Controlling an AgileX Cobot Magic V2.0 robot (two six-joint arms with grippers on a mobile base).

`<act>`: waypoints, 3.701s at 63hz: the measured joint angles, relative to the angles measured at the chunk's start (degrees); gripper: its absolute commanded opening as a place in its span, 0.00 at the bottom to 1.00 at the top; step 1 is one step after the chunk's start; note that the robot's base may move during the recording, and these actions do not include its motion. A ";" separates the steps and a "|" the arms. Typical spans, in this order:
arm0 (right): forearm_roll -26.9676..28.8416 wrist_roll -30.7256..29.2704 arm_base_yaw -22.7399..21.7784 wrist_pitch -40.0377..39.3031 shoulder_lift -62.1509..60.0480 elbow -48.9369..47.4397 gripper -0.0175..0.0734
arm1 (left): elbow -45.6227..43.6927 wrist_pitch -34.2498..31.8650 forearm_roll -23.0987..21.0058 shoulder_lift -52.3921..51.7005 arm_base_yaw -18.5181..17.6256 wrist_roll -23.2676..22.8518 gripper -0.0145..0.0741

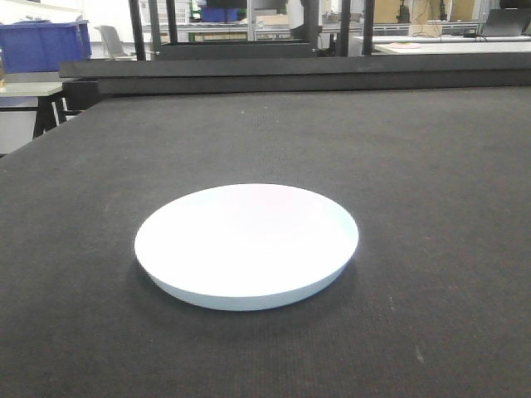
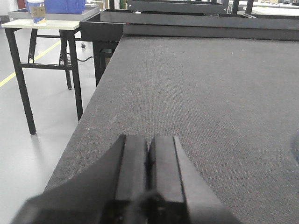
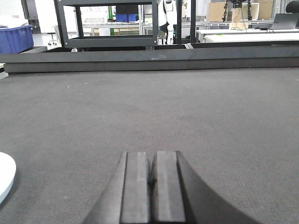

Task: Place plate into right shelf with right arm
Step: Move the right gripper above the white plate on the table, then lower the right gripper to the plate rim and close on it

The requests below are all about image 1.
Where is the pale blue round tray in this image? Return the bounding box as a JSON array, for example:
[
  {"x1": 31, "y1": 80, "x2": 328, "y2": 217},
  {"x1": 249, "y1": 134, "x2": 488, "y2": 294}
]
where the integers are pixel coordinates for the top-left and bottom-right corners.
[{"x1": 134, "y1": 183, "x2": 359, "y2": 311}]

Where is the black foam board stack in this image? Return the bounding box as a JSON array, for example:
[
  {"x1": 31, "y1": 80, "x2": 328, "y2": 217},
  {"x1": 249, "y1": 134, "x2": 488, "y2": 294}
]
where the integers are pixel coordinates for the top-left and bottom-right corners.
[{"x1": 59, "y1": 52, "x2": 530, "y2": 96}]

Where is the grey office chair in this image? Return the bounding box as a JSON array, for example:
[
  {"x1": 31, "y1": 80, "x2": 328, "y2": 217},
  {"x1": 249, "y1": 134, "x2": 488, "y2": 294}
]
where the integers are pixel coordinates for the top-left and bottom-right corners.
[{"x1": 95, "y1": 25, "x2": 136, "y2": 61}]

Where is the white background table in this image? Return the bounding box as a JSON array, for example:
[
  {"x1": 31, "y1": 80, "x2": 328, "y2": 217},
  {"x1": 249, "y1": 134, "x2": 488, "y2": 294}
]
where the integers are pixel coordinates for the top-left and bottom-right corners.
[{"x1": 373, "y1": 35, "x2": 530, "y2": 55}]

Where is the grey side table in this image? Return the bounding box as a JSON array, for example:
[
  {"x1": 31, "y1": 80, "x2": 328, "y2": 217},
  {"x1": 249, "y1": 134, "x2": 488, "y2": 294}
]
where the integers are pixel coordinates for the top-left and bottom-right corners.
[{"x1": 0, "y1": 80, "x2": 68, "y2": 139}]

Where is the blue plastic crate background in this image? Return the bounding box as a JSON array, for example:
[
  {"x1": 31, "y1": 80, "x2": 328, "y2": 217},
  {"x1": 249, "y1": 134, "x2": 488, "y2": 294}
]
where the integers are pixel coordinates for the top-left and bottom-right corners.
[{"x1": 1, "y1": 20, "x2": 91, "y2": 74}]

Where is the black metal frame rack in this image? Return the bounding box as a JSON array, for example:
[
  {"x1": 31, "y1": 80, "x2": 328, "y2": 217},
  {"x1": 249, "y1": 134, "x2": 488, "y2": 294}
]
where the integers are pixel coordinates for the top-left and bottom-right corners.
[{"x1": 129, "y1": 1, "x2": 375, "y2": 61}]

